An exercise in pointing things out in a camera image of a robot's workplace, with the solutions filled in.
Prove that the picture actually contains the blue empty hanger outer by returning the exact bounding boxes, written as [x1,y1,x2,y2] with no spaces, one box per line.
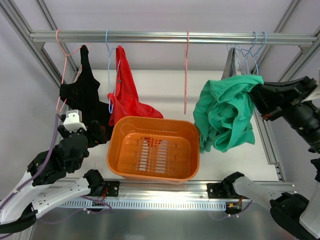
[250,31,268,75]

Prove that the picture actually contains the black tank top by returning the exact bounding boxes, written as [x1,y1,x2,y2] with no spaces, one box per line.
[59,45,113,135]

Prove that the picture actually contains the white slotted cable duct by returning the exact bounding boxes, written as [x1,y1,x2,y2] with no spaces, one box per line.
[60,198,227,211]

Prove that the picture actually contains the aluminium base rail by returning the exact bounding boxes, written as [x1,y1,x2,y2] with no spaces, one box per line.
[49,178,297,200]

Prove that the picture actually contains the blue empty hanger inner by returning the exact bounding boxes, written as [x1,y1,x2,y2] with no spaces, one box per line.
[241,31,259,75]

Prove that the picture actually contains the grey tank top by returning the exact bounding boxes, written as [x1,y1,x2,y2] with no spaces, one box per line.
[221,47,237,80]

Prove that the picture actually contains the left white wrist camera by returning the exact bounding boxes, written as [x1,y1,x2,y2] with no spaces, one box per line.
[62,109,87,133]

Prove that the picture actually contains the pink hanger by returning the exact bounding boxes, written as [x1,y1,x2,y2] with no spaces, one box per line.
[55,28,83,113]
[183,31,190,114]

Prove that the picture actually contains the orange plastic basket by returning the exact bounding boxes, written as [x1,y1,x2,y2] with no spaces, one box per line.
[106,116,200,185]

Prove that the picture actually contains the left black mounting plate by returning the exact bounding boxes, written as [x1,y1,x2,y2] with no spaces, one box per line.
[102,180,120,197]

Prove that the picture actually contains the aluminium hanging rail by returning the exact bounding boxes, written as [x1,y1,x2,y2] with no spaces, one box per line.
[29,30,318,46]

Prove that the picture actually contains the green tank top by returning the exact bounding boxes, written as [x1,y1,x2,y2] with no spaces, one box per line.
[193,74,264,153]

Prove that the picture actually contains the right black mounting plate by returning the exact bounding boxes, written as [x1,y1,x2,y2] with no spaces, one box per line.
[206,182,226,199]

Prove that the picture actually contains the red tank top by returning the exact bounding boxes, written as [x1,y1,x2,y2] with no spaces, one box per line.
[107,45,164,126]

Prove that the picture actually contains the blue empty hanger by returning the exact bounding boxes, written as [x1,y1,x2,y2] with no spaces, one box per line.
[241,31,259,75]
[250,31,268,75]

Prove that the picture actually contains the blue hanger with grey top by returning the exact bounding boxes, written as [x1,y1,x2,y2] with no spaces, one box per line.
[223,45,243,78]

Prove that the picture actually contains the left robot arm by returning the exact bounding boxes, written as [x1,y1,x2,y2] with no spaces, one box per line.
[0,120,105,237]

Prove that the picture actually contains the blue hanger with red top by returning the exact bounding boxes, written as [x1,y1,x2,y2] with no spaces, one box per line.
[105,29,117,114]

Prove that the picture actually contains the black mounting plate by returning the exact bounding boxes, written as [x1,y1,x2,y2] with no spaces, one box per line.
[206,182,226,199]
[102,180,120,197]

